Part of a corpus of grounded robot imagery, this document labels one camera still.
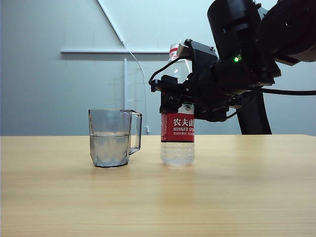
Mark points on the white diagonal wall conduit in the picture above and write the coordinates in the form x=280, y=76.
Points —
x=111, y=21

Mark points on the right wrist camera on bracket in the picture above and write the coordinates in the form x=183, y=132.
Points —
x=202, y=55

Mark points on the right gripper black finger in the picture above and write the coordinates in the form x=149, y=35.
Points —
x=171, y=95
x=193, y=93

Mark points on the clear water bottle red label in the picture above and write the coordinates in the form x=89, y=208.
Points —
x=176, y=130

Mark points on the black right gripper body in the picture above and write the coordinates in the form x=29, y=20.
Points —
x=217, y=89

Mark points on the transparent grey plastic mug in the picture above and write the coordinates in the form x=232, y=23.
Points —
x=108, y=145

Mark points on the white horizontal wall conduit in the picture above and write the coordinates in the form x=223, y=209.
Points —
x=98, y=51

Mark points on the black office chair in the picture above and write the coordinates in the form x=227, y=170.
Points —
x=256, y=116

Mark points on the white vertical wall conduit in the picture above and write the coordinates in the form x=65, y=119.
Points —
x=126, y=81

